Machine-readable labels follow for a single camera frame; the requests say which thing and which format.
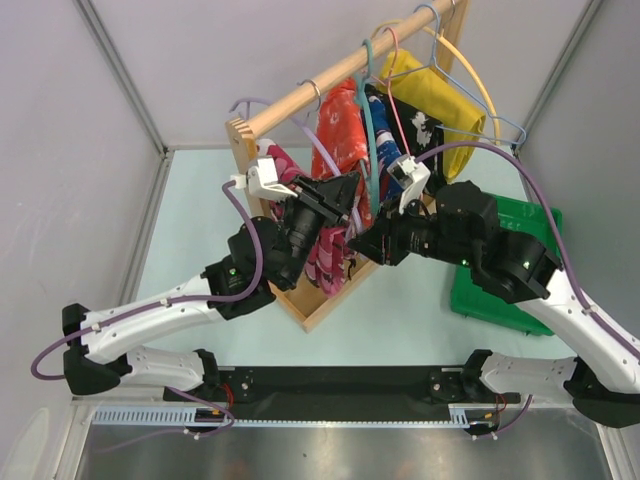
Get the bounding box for black white trousers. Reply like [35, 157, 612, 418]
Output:
[382, 92, 451, 181]

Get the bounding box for blue patterned trousers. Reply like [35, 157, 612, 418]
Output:
[365, 84, 403, 203]

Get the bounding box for white cable duct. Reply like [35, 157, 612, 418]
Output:
[92, 406, 496, 429]

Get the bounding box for orange white trousers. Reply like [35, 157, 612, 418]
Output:
[310, 77, 374, 181]

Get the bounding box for light blue wire hanger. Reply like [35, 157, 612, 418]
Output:
[380, 1, 527, 148]

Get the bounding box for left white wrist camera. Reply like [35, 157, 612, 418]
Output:
[230, 157, 298, 202]

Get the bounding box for yellow hanger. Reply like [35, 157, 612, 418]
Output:
[369, 19, 505, 145]

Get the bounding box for green plastic tray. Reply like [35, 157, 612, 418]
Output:
[449, 195, 560, 336]

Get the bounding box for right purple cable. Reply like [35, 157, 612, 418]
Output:
[417, 142, 640, 351]

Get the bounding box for pink camouflage trousers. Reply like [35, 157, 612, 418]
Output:
[257, 139, 355, 297]

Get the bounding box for teal hanger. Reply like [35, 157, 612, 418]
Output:
[355, 39, 380, 218]

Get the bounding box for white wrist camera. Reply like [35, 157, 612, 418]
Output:
[387, 154, 431, 214]
[230, 157, 298, 202]

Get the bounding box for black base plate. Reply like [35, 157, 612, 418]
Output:
[190, 366, 499, 421]

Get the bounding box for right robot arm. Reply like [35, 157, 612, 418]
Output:
[348, 181, 639, 428]

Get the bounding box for wooden clothes rack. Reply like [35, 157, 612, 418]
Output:
[225, 1, 469, 332]

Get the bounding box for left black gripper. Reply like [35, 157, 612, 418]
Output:
[274, 171, 361, 287]

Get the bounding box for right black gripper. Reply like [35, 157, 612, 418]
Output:
[346, 192, 476, 269]

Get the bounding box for pink hanger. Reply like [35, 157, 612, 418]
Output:
[382, 25, 416, 159]

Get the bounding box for purple cable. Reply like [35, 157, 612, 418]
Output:
[32, 182, 264, 381]
[417, 142, 640, 351]

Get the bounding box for yellow trousers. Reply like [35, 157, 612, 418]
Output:
[377, 48, 487, 184]

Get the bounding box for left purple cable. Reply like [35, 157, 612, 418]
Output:
[32, 182, 264, 381]

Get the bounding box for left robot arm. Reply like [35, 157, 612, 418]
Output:
[62, 173, 360, 400]

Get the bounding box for purple hanger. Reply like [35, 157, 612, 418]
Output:
[229, 96, 364, 240]

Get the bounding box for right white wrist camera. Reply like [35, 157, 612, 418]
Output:
[387, 154, 431, 214]

